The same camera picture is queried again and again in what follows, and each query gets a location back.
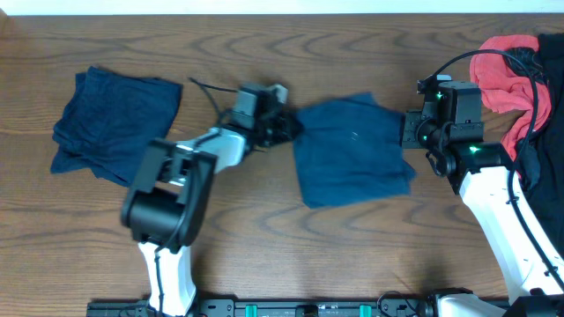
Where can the red cloth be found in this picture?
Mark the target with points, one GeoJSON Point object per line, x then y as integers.
{"type": "Point", "coordinates": [503, 91]}

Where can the navy blue shorts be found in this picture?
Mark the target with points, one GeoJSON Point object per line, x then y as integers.
{"type": "Point", "coordinates": [350, 152]}

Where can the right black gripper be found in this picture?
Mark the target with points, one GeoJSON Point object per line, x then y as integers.
{"type": "Point", "coordinates": [411, 121]}

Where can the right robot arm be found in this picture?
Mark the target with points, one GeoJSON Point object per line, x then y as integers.
{"type": "Point", "coordinates": [450, 130]}

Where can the folded navy blue garment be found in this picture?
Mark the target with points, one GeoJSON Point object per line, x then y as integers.
{"type": "Point", "coordinates": [110, 120]}

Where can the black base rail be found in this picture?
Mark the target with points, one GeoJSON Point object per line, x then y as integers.
{"type": "Point", "coordinates": [238, 308]}

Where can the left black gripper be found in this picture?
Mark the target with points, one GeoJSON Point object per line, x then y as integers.
{"type": "Point", "coordinates": [282, 121]}

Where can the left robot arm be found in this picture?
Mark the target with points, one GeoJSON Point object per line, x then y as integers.
{"type": "Point", "coordinates": [166, 203]}

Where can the black garment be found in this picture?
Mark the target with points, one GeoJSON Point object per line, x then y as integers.
{"type": "Point", "coordinates": [544, 154]}

